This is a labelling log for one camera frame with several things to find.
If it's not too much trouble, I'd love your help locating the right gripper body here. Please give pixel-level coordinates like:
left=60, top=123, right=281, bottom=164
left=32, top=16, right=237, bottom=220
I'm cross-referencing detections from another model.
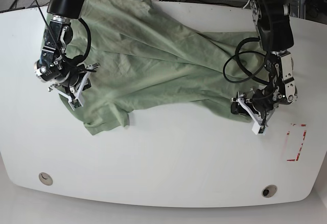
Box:
left=48, top=63, right=100, bottom=99

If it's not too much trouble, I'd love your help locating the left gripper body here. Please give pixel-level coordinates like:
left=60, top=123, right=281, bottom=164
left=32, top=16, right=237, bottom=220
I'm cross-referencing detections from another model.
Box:
left=231, top=87, right=278, bottom=118

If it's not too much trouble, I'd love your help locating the green t-shirt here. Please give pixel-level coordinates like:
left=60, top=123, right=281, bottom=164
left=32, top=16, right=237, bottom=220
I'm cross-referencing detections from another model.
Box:
left=71, top=0, right=258, bottom=135

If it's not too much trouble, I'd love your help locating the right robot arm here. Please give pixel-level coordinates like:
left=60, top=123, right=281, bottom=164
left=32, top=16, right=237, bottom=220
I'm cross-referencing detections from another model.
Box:
left=34, top=0, right=100, bottom=104

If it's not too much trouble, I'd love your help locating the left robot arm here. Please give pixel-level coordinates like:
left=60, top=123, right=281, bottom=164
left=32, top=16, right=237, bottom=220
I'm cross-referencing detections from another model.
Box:
left=231, top=0, right=298, bottom=134

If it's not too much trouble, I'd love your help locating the red tape rectangle marking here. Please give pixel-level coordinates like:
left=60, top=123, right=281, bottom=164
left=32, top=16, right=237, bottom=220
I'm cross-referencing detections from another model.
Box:
left=284, top=123, right=307, bottom=162

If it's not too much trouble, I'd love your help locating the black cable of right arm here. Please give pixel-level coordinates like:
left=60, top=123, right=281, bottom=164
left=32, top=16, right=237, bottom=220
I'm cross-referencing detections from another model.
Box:
left=27, top=0, right=92, bottom=68

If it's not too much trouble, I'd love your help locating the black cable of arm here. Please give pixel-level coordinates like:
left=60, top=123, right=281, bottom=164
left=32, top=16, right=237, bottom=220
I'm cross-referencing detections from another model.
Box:
left=222, top=37, right=275, bottom=87
left=27, top=0, right=92, bottom=68

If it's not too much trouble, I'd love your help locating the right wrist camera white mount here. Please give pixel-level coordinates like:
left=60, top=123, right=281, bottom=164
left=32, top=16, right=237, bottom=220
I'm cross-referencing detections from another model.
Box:
left=48, top=72, right=91, bottom=111

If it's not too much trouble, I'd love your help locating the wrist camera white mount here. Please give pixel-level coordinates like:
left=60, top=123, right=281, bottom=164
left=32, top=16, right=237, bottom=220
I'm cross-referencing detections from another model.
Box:
left=237, top=97, right=275, bottom=135
left=48, top=72, right=91, bottom=111

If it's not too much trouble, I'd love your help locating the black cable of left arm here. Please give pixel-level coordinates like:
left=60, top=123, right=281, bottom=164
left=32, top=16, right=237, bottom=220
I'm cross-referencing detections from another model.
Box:
left=222, top=37, right=275, bottom=87

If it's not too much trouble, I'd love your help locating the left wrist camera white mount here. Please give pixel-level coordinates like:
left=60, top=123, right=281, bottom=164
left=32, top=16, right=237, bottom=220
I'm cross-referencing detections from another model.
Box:
left=237, top=97, right=275, bottom=135

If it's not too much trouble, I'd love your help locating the right table cable grommet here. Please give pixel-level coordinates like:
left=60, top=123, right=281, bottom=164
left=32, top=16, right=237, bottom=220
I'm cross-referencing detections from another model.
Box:
left=262, top=185, right=277, bottom=198

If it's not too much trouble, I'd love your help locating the table cable grommet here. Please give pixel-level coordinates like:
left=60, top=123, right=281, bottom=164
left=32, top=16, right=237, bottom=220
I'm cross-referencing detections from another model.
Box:
left=262, top=185, right=277, bottom=198
left=38, top=172, right=53, bottom=186

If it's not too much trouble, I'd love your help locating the left table cable grommet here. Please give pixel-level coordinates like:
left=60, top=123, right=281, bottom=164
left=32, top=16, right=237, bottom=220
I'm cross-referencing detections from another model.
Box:
left=38, top=172, right=53, bottom=186

